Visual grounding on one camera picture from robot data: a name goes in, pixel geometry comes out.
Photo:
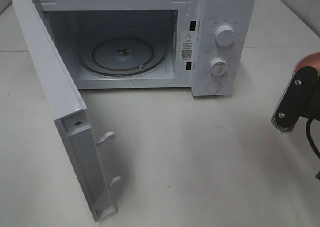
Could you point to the white round door button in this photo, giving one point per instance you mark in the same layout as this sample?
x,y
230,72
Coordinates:
x,y
214,86

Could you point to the white warning label sticker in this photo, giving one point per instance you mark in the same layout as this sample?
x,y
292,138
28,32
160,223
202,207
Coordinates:
x,y
187,45

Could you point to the white microwave door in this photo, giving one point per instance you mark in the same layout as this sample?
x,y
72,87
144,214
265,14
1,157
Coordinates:
x,y
68,110

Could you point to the white upper power knob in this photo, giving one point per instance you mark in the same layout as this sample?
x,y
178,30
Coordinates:
x,y
225,35

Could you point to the glass microwave turntable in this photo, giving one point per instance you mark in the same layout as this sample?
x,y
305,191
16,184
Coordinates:
x,y
123,56

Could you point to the white microwave oven body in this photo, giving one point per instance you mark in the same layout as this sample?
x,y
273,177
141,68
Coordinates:
x,y
77,24

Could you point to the white timer knob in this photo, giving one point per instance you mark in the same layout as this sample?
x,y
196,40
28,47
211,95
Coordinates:
x,y
218,66

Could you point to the pink round plate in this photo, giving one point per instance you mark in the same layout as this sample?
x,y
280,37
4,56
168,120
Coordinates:
x,y
312,60

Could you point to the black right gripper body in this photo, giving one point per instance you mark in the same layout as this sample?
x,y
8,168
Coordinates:
x,y
312,110

